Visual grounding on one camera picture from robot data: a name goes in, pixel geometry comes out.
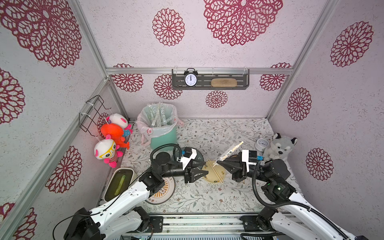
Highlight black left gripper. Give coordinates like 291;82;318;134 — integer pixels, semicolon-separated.
161;158;209;184

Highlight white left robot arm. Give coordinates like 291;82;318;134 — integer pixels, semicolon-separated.
64;148;208;240

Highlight dark green glass plate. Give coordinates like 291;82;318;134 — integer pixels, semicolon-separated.
182;147;204;162

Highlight cream yellow plate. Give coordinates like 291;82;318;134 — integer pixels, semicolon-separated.
202;161;217;184

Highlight small white round gauge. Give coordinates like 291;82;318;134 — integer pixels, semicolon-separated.
255;138;269;152

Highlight white orange patterned plate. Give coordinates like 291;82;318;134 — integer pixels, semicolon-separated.
146;177;176;205

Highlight husky plush toy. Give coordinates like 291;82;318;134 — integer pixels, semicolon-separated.
263;133;298;162

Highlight green trash bin with bag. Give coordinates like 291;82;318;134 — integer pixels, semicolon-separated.
136;102;184;150

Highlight white container green inside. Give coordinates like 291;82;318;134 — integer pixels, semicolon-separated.
103;168;137;202

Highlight wooden brush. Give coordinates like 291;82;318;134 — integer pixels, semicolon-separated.
211;78;238;88

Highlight black alarm clock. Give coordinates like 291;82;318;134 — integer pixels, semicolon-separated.
184;68;199;87

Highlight white plush doll yellow glasses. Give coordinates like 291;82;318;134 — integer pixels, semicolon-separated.
94;135;123;168

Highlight red orange plush toy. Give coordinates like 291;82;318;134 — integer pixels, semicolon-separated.
101;123;130;150

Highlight white pink plush doll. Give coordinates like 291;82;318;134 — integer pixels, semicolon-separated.
106;114;132;130

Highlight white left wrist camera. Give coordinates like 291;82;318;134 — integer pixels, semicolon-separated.
179;147;198;170

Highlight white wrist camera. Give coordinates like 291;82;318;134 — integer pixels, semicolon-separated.
242;150;264;173
179;147;198;170

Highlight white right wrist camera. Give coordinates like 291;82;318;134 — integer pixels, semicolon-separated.
242;150;264;173

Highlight metal base rail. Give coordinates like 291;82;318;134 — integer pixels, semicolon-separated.
76;212;301;240

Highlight grey wall shelf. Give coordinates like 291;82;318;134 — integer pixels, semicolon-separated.
171;69;250;91

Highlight black wire rack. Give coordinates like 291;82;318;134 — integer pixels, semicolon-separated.
78;95;111;137

